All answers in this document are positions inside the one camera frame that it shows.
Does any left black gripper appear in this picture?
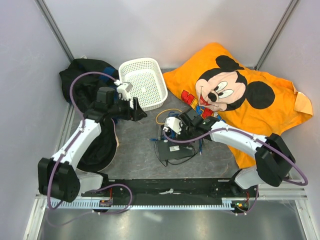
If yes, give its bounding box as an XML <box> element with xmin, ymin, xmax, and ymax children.
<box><xmin>108</xmin><ymin>95</ymin><xmax>147</xmax><ymax>122</ymax></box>

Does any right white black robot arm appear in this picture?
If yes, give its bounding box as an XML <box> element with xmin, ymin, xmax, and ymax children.
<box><xmin>164</xmin><ymin>109</ymin><xmax>296</xmax><ymax>197</ymax></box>

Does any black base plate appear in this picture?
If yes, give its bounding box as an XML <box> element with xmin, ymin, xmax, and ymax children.
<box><xmin>81</xmin><ymin>177</ymin><xmax>260</xmax><ymax>208</ymax></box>

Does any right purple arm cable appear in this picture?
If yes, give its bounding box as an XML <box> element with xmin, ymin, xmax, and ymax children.
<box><xmin>162</xmin><ymin>129</ymin><xmax>309</xmax><ymax>217</ymax></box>

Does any black blue jacket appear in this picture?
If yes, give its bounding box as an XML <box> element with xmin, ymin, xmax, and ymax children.
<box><xmin>59</xmin><ymin>58</ymin><xmax>119</xmax><ymax>116</ymax></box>

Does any yellow ethernet cable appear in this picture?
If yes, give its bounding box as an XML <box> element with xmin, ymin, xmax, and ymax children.
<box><xmin>155</xmin><ymin>108</ymin><xmax>182</xmax><ymax>125</ymax></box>

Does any blue ethernet cable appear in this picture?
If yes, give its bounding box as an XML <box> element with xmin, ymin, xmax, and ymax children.
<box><xmin>149</xmin><ymin>129</ymin><xmax>205</xmax><ymax>156</ymax></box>

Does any white plastic basket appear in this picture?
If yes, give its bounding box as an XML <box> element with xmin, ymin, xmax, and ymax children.
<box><xmin>118</xmin><ymin>57</ymin><xmax>168</xmax><ymax>112</ymax></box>

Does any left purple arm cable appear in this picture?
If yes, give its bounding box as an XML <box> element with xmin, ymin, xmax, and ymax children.
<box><xmin>46</xmin><ymin>71</ymin><xmax>133</xmax><ymax>227</ymax></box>

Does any grey slotted cable duct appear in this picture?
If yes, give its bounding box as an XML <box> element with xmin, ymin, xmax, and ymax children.
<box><xmin>58</xmin><ymin>198</ymin><xmax>235</xmax><ymax>211</ymax></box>

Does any black network switch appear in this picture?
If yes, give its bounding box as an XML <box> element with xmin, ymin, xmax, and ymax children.
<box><xmin>155</xmin><ymin>139</ymin><xmax>195</xmax><ymax>161</ymax></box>

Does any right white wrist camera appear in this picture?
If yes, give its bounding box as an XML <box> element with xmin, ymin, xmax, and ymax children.
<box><xmin>163</xmin><ymin>116</ymin><xmax>183</xmax><ymax>135</ymax></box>

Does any black round hat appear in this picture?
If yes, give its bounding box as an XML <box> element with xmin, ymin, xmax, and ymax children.
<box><xmin>77</xmin><ymin>118</ymin><xmax>119</xmax><ymax>173</ymax></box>

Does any orange Mickey Mouse pillowcase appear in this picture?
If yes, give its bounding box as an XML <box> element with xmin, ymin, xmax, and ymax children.
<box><xmin>162</xmin><ymin>42</ymin><xmax>314</xmax><ymax>169</ymax></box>

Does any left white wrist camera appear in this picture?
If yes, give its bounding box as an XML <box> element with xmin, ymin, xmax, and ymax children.
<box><xmin>114</xmin><ymin>79</ymin><xmax>133</xmax><ymax>101</ymax></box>

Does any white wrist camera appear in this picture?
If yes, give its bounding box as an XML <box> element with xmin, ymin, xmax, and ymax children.
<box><xmin>163</xmin><ymin>116</ymin><xmax>183</xmax><ymax>135</ymax></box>
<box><xmin>114</xmin><ymin>79</ymin><xmax>133</xmax><ymax>101</ymax></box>

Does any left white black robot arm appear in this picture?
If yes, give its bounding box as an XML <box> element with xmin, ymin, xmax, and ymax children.
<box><xmin>38</xmin><ymin>87</ymin><xmax>147</xmax><ymax>203</ymax></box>

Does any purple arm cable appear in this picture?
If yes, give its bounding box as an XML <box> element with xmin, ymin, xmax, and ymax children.
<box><xmin>162</xmin><ymin>129</ymin><xmax>309</xmax><ymax>217</ymax></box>
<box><xmin>46</xmin><ymin>71</ymin><xmax>133</xmax><ymax>227</ymax></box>

